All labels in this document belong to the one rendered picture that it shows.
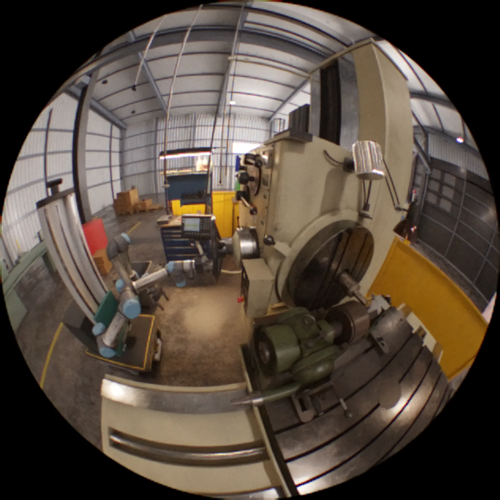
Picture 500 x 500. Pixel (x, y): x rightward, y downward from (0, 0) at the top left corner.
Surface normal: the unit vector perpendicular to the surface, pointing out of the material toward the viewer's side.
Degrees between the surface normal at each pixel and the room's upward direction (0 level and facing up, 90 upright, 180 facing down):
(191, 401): 0
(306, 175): 90
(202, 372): 0
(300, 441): 0
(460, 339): 90
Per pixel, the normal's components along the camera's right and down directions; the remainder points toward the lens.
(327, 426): 0.07, -0.87
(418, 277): -0.97, 0.06
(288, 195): 0.23, 0.50
